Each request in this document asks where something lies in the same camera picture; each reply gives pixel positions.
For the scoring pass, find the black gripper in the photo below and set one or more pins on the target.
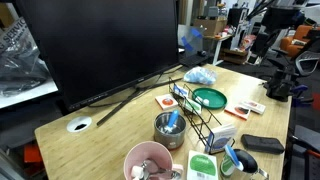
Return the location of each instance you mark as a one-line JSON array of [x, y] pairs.
[[270, 36]]

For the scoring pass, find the blue plastic spoon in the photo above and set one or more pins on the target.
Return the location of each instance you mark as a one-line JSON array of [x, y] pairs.
[[173, 118], [231, 155]]

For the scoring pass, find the green round plate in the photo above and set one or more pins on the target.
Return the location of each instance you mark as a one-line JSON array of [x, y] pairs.
[[216, 96]]

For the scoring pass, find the silver metal bowl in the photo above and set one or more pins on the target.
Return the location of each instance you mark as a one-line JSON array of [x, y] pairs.
[[168, 140]]

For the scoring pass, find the metal spoon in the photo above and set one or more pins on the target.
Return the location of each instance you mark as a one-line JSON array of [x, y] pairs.
[[156, 171]]

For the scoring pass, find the brown wooden crate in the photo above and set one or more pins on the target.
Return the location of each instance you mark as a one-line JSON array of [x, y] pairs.
[[235, 56]]

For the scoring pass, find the orange armchair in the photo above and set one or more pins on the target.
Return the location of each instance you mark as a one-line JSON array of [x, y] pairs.
[[296, 41]]

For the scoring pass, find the mesh office chair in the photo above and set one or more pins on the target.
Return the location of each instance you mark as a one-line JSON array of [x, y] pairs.
[[308, 57]]

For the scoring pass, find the cardboard box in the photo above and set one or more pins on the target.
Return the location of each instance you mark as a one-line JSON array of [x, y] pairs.
[[210, 27]]

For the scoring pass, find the white picture card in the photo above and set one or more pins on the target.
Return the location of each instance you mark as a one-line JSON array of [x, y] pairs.
[[254, 106]]

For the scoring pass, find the clear bag of blue packets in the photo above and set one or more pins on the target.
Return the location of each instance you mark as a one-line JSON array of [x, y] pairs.
[[200, 76]]

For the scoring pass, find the clear panel with blue tape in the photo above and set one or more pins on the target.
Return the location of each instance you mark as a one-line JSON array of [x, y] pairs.
[[191, 38]]

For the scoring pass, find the white marshmallow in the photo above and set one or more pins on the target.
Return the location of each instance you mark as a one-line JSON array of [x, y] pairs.
[[136, 171], [206, 102]]

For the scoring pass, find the green and white card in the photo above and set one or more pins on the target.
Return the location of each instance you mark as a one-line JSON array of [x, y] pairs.
[[193, 106]]

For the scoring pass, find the blue and white card box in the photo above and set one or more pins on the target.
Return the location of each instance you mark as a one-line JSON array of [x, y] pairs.
[[221, 138]]

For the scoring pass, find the red and white card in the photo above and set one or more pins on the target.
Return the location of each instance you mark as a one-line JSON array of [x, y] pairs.
[[166, 101]]

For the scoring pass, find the steel pitcher cup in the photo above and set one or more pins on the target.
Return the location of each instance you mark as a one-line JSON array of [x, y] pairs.
[[249, 162]]

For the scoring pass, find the small green card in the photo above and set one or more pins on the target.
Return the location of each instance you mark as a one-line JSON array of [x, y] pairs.
[[226, 165]]

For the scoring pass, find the green and white packet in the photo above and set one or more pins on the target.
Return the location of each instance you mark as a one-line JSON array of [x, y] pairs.
[[201, 165]]

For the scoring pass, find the pink mug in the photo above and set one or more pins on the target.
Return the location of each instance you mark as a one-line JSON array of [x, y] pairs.
[[150, 150]]

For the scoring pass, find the black monitor stand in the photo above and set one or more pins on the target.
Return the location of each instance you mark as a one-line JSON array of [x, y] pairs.
[[116, 110]]

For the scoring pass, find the large black monitor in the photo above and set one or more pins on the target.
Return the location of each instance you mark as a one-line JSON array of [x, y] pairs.
[[100, 43]]

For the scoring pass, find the white shelf board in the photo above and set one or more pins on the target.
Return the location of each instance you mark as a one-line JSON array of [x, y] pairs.
[[26, 95]]

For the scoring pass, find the black plastic bag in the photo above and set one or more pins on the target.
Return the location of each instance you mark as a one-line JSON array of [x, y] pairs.
[[20, 70]]

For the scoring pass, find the white printed plastic bag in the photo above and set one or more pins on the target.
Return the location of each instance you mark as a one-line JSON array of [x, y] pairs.
[[13, 33]]

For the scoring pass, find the orange box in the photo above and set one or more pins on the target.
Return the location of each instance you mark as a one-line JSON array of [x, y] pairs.
[[32, 153]]

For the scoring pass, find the black clamp mount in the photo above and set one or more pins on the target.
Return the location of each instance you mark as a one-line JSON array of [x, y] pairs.
[[278, 88]]

